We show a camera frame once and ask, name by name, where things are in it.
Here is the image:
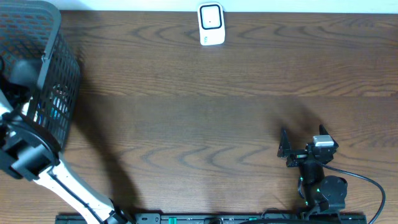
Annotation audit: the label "grey plastic mesh basket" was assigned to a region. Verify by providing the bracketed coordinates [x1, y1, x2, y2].
[1, 1, 81, 147]

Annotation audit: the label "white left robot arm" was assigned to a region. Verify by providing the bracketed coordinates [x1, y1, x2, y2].
[1, 89, 135, 223]

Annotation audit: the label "white barcode scanner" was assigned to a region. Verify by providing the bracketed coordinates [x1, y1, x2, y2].
[197, 2, 226, 46]

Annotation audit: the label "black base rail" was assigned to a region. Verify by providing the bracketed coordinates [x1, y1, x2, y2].
[55, 212, 368, 224]

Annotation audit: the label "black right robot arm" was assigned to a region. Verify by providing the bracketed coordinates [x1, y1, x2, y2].
[277, 125, 348, 220]

